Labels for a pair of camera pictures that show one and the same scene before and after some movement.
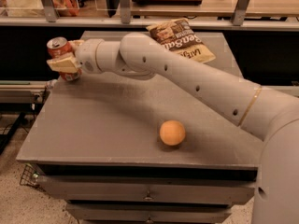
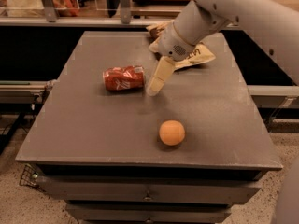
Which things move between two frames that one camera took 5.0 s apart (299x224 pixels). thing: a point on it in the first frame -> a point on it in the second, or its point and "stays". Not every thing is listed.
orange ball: (172, 133) stays
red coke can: (59, 47) -> (123, 77)
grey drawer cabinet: (121, 148) stays
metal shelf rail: (144, 21) stays
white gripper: (87, 57) -> (170, 45)
